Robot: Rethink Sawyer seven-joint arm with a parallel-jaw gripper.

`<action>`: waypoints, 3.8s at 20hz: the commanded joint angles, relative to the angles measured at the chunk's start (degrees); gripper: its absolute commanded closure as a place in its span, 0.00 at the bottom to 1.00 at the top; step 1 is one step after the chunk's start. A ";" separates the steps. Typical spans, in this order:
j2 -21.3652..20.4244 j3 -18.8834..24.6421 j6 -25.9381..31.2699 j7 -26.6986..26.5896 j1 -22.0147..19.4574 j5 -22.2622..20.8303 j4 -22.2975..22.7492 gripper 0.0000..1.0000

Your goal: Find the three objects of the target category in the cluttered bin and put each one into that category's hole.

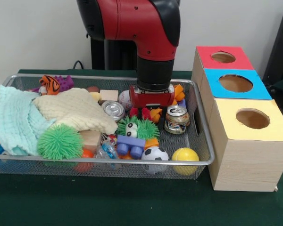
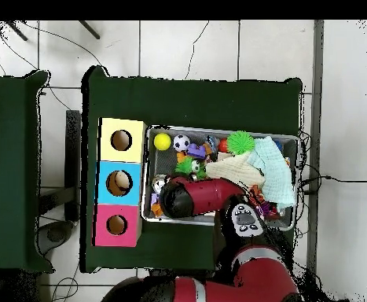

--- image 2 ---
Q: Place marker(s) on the green spiky rubber ball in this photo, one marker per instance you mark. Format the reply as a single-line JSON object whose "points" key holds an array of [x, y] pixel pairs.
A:
{"points": [[184, 166], [241, 142]]}

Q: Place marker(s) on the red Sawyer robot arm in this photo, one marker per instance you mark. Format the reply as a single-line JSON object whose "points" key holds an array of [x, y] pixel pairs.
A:
{"points": [[211, 195]]}

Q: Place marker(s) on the silver mesh bin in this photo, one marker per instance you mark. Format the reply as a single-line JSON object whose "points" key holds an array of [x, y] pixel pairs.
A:
{"points": [[165, 160]]}

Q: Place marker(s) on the wooden box with three holes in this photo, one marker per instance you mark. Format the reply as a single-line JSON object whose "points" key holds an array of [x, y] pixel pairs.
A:
{"points": [[129, 220]]}

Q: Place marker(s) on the purple toy building block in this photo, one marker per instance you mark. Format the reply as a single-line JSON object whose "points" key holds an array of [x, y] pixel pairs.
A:
{"points": [[196, 151]]}

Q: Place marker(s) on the small soccer ball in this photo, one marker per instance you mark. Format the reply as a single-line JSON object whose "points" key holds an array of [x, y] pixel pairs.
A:
{"points": [[182, 143]]}

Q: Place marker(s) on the crushed printed can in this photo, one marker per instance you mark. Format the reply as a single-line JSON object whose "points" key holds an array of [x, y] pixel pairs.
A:
{"points": [[158, 184]]}

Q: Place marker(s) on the yellow foam ball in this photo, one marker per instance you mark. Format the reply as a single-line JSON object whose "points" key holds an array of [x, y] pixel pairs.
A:
{"points": [[162, 142]]}

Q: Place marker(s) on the cream cloth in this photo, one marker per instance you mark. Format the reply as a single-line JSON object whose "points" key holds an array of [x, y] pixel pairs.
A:
{"points": [[233, 170]]}

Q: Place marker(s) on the long orange toy piece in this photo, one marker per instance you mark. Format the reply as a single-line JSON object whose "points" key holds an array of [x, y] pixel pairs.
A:
{"points": [[156, 210]]}

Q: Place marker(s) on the dark green tablecloth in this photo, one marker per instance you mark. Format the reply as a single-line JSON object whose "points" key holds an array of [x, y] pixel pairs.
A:
{"points": [[10, 188], [186, 100]]}

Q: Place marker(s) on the mint green cloth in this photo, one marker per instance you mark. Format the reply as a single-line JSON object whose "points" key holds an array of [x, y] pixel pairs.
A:
{"points": [[277, 176]]}

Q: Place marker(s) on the black stand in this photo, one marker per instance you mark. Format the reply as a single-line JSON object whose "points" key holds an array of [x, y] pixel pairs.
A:
{"points": [[73, 157]]}

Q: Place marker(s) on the grey round base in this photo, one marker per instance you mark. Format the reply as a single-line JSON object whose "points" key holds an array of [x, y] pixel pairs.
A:
{"points": [[55, 234]]}

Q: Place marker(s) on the black tripod leg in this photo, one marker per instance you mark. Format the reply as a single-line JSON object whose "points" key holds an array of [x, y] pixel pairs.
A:
{"points": [[17, 30], [89, 30]]}

